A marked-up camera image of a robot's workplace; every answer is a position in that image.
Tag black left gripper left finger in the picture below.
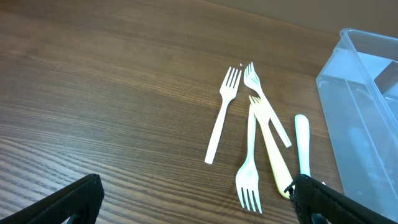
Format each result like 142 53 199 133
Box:
1 174 104 224

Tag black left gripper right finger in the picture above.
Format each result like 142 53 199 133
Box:
289 174 397 224

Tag yellow plastic fork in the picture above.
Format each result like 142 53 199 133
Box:
249 96 293 199

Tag white fork tines down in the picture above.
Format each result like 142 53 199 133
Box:
235 105 262 213

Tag light blue plastic fork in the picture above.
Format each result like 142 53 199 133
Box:
295 114 311 176

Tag clear white curved fork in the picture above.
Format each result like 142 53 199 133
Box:
244 62 292 147

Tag white plastic fork straight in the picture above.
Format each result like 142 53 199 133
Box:
205 67 242 164

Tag clear container left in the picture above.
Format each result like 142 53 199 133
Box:
316 28 397 221

